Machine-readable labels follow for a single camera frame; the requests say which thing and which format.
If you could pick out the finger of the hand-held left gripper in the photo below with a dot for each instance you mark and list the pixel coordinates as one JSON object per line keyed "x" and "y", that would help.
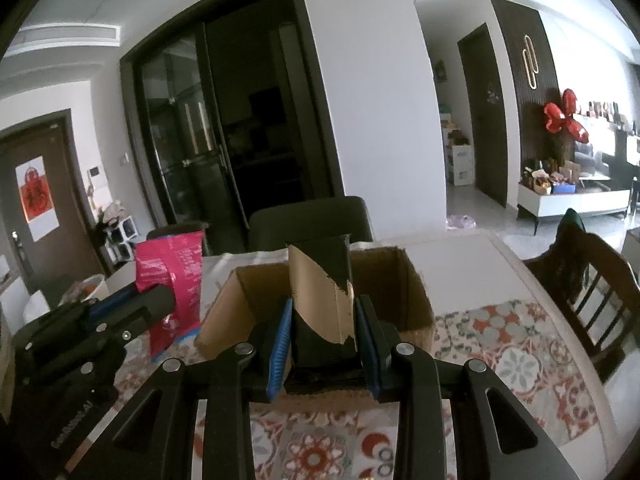
{"x": 150, "y": 305}
{"x": 117, "y": 297}

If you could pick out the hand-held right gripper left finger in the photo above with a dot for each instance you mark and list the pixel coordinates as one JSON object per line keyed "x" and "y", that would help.
{"x": 280, "y": 345}

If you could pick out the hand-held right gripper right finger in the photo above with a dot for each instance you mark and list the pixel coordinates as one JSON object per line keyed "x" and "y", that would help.
{"x": 367, "y": 345}

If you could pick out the red snack bag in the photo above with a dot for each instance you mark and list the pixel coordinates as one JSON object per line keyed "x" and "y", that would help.
{"x": 170, "y": 280}

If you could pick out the brown cardboard box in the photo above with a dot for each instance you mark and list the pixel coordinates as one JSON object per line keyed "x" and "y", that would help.
{"x": 400, "y": 285}

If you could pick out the white bowl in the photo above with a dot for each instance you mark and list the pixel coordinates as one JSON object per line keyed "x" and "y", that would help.
{"x": 87, "y": 287}

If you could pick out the white cubby shelf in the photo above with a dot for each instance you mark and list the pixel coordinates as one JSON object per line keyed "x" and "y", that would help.
{"x": 125, "y": 237}

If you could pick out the brown entrance door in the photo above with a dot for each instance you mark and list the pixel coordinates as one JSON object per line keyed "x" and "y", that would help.
{"x": 55, "y": 255}

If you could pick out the wide dark upholstered chair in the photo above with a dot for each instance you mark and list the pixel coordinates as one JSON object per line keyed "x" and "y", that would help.
{"x": 310, "y": 220}

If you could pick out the red paper-cut poster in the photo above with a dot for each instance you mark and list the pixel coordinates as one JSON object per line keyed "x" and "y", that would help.
{"x": 36, "y": 195}

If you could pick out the patterned floral tablecloth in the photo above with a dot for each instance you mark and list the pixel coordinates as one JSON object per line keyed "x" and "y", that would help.
{"x": 500, "y": 350}

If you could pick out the pink plastic bag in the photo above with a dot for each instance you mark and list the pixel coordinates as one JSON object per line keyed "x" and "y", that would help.
{"x": 460, "y": 221}

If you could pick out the dark glass sliding door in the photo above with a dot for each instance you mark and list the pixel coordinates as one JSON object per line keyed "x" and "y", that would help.
{"x": 200, "y": 135}

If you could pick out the white stacked storage boxes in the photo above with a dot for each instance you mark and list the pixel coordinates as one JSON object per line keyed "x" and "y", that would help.
{"x": 457, "y": 160}

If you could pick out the dark green cloth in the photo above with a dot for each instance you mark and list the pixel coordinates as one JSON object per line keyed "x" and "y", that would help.
{"x": 570, "y": 245}

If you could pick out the dark interior door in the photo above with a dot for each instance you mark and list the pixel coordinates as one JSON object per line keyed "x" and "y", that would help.
{"x": 487, "y": 140}

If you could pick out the brown wooden chair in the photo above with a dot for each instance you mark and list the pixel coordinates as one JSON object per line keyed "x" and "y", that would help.
{"x": 600, "y": 280}

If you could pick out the pile of boxes on cabinet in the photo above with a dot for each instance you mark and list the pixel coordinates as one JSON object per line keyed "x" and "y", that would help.
{"x": 547, "y": 177}

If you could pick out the white low cabinet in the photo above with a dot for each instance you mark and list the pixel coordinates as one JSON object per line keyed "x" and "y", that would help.
{"x": 575, "y": 205}

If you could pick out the small door ornament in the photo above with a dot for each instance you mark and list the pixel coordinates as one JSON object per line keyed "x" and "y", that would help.
{"x": 494, "y": 95}

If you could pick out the red foil balloons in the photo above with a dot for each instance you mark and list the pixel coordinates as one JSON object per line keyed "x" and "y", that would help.
{"x": 557, "y": 115}

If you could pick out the row of shelf ornaments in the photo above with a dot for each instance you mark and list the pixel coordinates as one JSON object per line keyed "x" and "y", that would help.
{"x": 605, "y": 110}

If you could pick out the white wall intercom panel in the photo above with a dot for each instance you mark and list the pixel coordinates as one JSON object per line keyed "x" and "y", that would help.
{"x": 97, "y": 178}

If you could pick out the gold wall ornament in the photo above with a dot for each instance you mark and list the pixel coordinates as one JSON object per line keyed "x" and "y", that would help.
{"x": 529, "y": 62}

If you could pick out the dark slatted wall panel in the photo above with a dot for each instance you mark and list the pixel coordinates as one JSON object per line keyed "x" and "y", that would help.
{"x": 530, "y": 20}

